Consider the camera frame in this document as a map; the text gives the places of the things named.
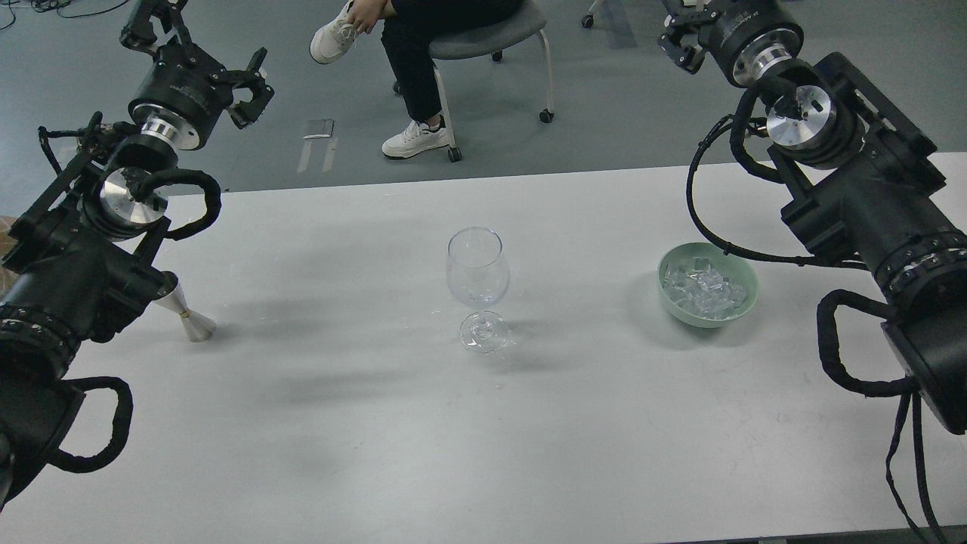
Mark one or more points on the clear wine glass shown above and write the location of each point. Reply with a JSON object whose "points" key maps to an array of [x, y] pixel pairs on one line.
{"points": [[478, 276]]}

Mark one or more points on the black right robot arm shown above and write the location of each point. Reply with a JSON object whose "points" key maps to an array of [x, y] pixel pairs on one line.
{"points": [[861, 184]]}

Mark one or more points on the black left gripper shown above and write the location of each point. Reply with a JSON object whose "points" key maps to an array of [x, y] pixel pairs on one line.
{"points": [[175, 104]]}

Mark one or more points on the chair castor leg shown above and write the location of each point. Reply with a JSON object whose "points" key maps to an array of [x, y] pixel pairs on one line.
{"points": [[588, 19]]}

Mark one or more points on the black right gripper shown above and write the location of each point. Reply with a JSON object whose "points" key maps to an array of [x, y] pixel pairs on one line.
{"points": [[744, 37]]}

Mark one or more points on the seated person in black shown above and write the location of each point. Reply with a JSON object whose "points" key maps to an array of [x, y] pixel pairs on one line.
{"points": [[409, 28]]}

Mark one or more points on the green bowl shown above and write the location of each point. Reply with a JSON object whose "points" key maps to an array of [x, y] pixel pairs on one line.
{"points": [[736, 268]]}

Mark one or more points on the grey chair with castors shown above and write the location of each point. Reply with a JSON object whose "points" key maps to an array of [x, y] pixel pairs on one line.
{"points": [[491, 41]]}

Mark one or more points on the beige checked sofa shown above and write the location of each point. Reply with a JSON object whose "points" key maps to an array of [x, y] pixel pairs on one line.
{"points": [[8, 277]]}

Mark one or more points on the pile of ice cubes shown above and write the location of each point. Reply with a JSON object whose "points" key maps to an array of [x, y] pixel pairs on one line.
{"points": [[696, 287]]}

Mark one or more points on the steel cocktail jigger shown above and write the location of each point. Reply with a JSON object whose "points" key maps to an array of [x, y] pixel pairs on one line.
{"points": [[197, 327]]}

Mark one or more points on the grey floor socket plate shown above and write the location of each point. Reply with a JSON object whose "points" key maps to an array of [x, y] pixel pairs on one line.
{"points": [[318, 128]]}

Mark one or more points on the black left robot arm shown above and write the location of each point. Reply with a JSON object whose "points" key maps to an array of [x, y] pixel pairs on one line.
{"points": [[84, 251]]}

